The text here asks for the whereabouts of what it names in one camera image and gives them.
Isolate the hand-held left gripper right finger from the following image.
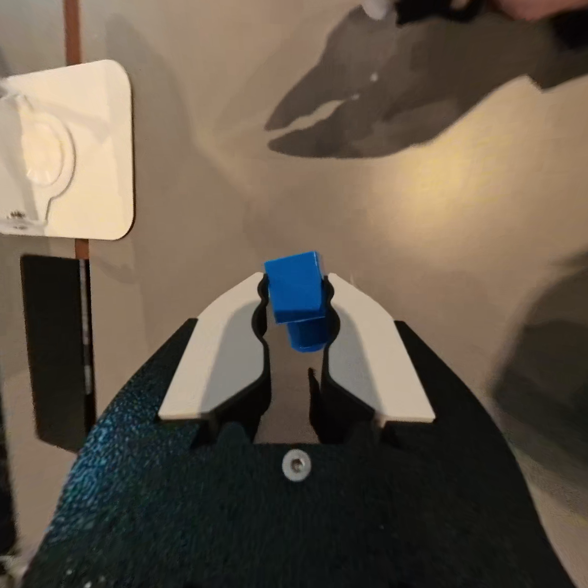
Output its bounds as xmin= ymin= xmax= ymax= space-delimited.
xmin=308 ymin=273 xmax=436 ymax=444

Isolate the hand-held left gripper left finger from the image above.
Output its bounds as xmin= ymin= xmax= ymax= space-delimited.
xmin=158 ymin=271 xmax=273 ymax=443

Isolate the blue mega block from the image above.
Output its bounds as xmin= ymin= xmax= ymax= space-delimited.
xmin=264 ymin=250 xmax=330 ymax=355

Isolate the person's right hand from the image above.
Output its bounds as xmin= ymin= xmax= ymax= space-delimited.
xmin=490 ymin=0 xmax=588 ymax=22

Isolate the white document stand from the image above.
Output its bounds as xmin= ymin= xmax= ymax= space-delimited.
xmin=0 ymin=60 xmax=136 ymax=241

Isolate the black cable cover plate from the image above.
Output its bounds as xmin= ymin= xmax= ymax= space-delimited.
xmin=21 ymin=255 xmax=95 ymax=454

